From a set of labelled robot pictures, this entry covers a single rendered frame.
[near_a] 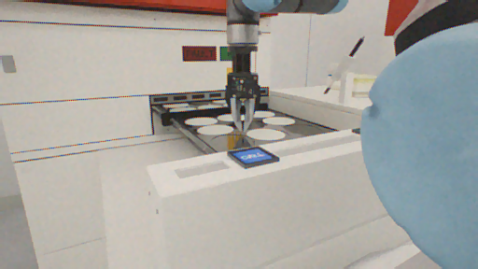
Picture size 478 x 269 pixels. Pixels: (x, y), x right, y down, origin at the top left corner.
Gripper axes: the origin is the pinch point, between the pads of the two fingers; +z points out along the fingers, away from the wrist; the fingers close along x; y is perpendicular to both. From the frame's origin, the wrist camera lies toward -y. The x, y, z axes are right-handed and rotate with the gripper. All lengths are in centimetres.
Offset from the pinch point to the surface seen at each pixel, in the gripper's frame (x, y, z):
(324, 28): 88, -249, -42
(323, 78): 92, -251, 12
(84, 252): -51, -5, 43
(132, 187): -24.3, 14.9, 9.9
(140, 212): -18.9, 24.7, 9.9
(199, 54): -14.4, -24.1, -17.7
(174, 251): -7.7, 43.1, 3.0
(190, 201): -5.7, 42.0, -2.8
